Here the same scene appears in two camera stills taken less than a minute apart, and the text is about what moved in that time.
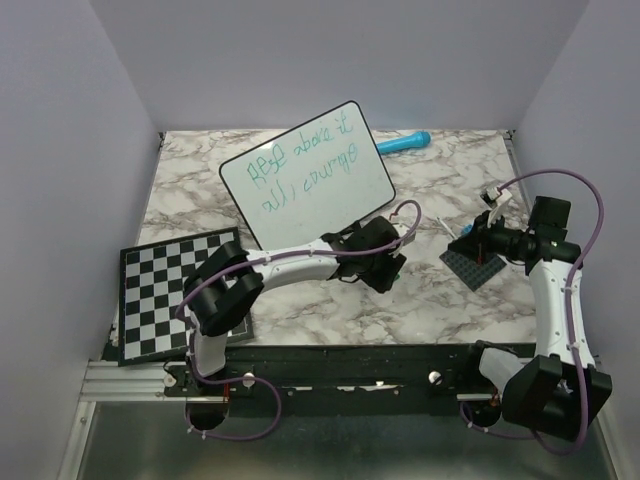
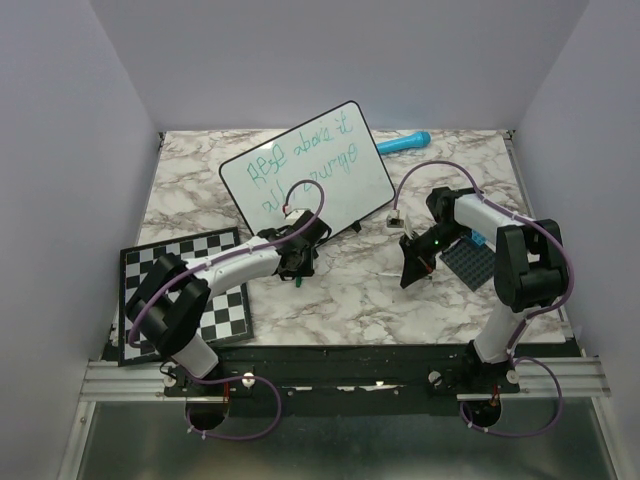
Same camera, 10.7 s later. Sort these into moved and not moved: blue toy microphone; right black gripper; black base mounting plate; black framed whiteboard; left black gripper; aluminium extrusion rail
Moved: left black gripper; right black gripper
Not moved: blue toy microphone; black framed whiteboard; black base mounting plate; aluminium extrusion rail
